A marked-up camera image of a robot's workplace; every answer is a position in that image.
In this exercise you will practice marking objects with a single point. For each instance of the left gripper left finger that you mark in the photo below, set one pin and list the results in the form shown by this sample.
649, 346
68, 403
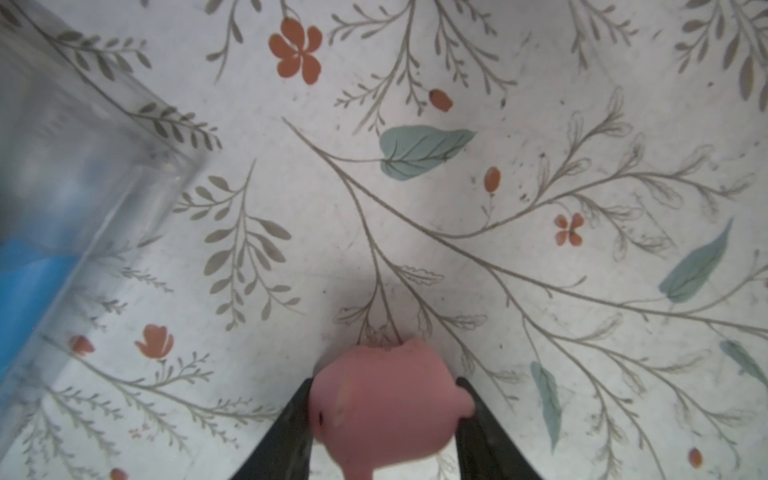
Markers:
285, 450

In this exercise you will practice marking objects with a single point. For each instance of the floral patterned table mat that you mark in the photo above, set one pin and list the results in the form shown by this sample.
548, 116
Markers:
568, 199

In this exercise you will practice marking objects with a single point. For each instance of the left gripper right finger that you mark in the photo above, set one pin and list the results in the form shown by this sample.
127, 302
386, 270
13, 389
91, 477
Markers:
484, 449

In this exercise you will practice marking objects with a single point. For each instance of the marker pen pack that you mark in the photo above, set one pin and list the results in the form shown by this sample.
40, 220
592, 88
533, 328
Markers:
91, 163

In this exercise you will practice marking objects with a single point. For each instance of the pink pig toy edge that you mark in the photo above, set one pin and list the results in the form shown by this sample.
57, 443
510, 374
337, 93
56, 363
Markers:
374, 407

